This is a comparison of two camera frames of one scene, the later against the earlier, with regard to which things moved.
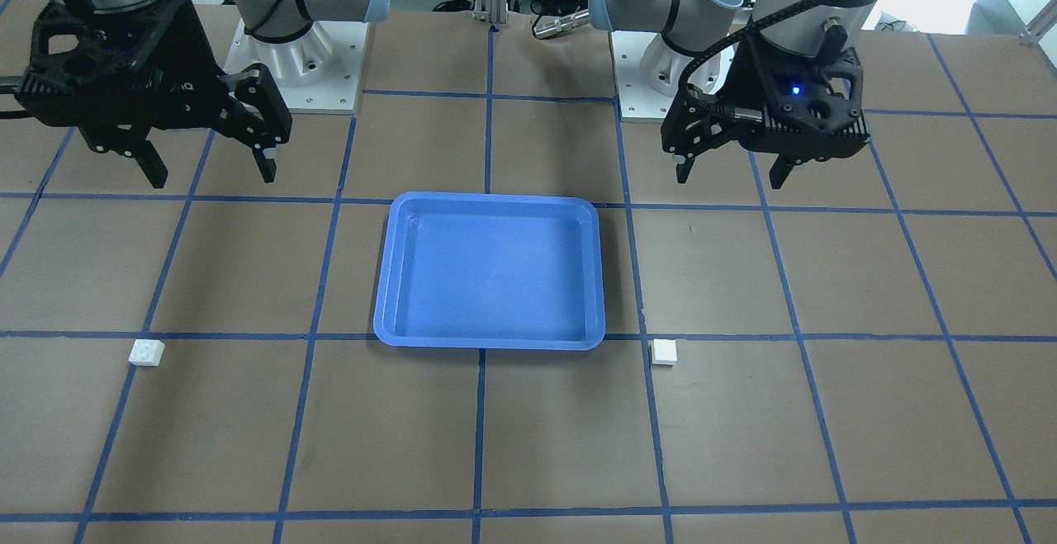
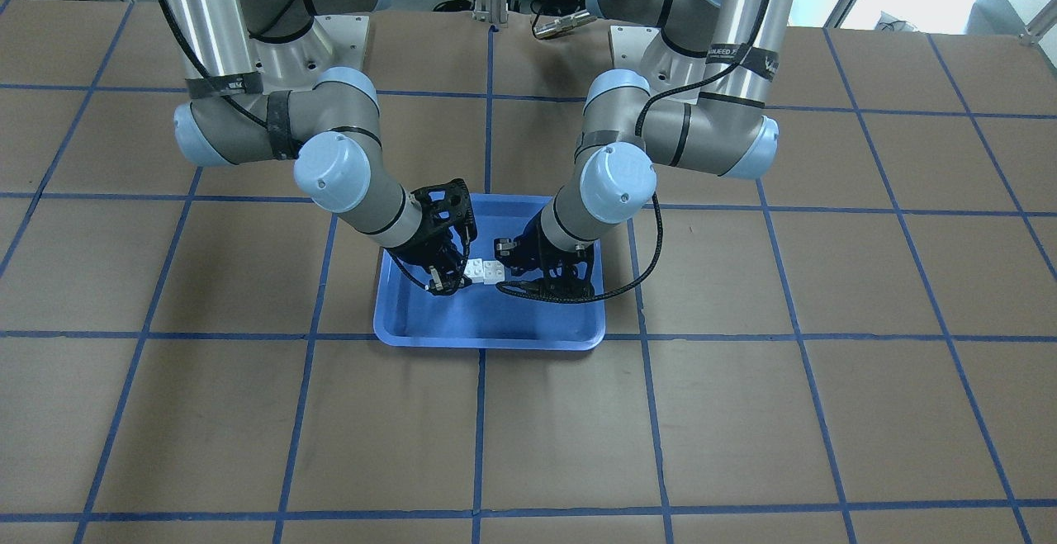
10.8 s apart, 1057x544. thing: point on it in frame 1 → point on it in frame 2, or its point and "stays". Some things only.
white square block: x=664 y=352 → x=493 y=272
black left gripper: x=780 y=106 → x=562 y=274
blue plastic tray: x=489 y=271 stays
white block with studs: x=147 y=352 → x=474 y=270
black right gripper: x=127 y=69 → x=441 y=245
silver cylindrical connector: x=562 y=24 stays
